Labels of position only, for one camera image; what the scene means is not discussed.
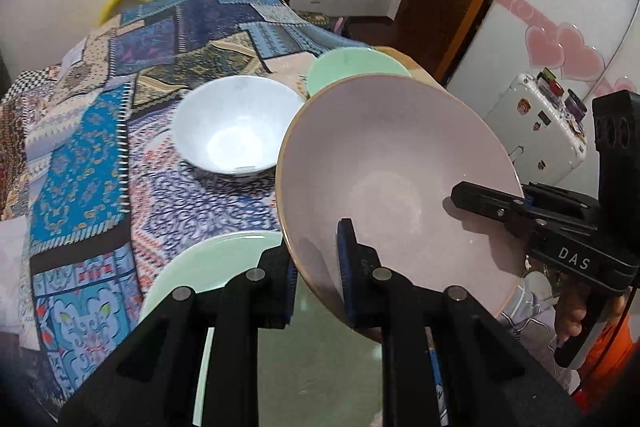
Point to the mint green plate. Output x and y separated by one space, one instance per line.
266 351

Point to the patchwork patterned tablecloth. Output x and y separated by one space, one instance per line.
95 199

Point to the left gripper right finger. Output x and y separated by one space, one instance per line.
446 359

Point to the mint green bowl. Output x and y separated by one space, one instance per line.
341 63

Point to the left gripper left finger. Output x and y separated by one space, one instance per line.
193 350

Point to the white suitcase with stickers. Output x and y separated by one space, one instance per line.
544 139

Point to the backpack on floor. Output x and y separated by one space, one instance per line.
335 24

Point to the pink bowl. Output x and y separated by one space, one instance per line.
385 152

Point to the white bowl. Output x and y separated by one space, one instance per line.
234 125

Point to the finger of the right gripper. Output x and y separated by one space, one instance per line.
557 198
515 213

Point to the person's right hand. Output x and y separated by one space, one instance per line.
571 309

